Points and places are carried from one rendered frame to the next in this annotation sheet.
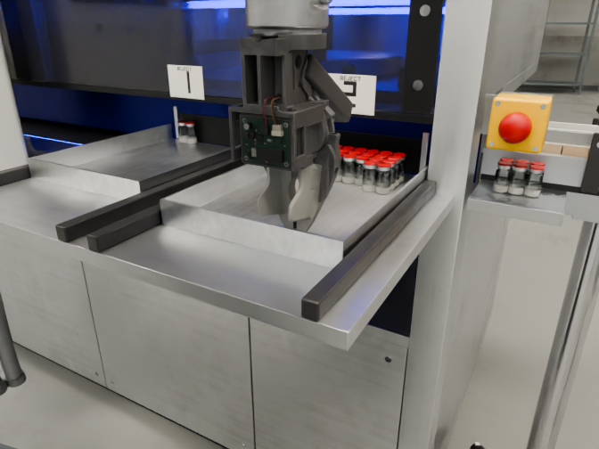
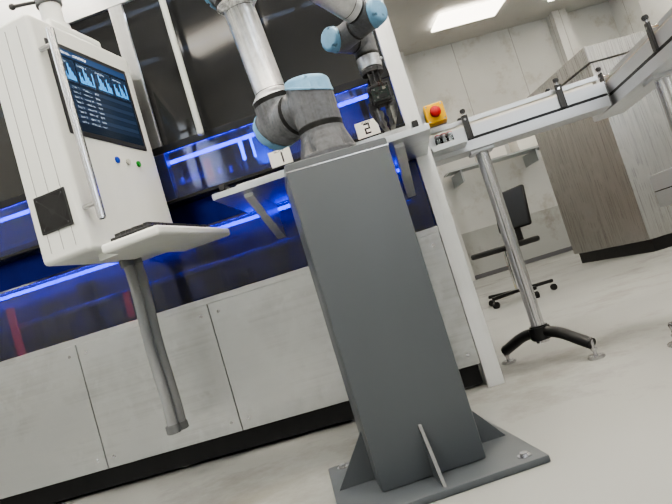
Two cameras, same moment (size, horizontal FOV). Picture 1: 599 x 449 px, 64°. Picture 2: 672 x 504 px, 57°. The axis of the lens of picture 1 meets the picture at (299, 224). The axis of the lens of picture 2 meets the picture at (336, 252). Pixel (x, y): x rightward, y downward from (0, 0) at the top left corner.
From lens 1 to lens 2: 1.69 m
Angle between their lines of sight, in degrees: 35
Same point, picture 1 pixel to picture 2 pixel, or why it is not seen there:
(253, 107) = (374, 84)
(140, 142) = not seen: hidden behind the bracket
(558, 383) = (509, 235)
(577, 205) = (470, 145)
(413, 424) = (460, 275)
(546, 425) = (518, 262)
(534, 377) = not seen: hidden behind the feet
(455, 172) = not seen: hidden behind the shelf
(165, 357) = (295, 352)
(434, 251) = (429, 176)
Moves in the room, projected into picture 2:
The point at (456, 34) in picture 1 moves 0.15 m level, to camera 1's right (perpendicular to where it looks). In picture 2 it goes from (400, 91) to (434, 86)
